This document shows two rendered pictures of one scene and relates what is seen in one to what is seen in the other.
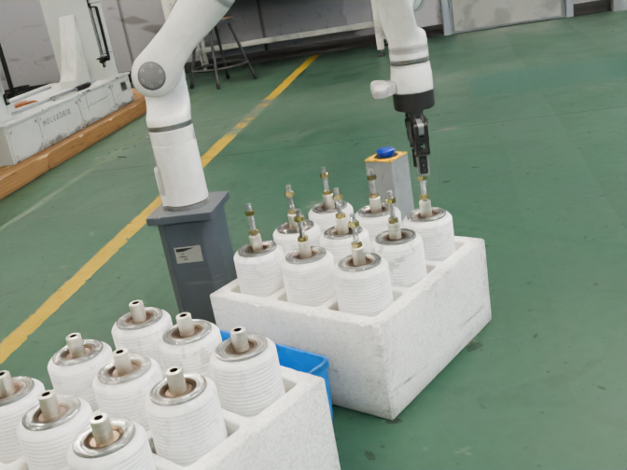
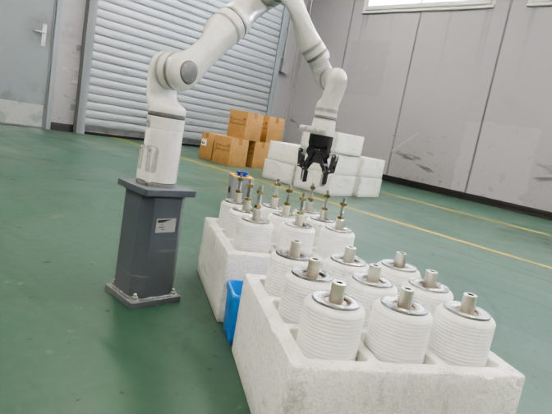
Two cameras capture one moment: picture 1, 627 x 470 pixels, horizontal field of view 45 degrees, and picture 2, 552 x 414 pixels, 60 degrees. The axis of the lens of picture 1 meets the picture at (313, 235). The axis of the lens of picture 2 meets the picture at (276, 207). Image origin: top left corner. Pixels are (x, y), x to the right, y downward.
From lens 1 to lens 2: 135 cm
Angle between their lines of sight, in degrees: 58
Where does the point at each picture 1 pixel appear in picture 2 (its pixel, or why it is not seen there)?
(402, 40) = (335, 105)
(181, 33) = (214, 49)
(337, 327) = not seen: hidden behind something
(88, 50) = not seen: outside the picture
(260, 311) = not seen: hidden behind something
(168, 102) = (169, 97)
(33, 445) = (426, 327)
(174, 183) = (169, 163)
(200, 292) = (163, 259)
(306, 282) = (310, 241)
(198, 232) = (178, 207)
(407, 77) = (331, 126)
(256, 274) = (266, 236)
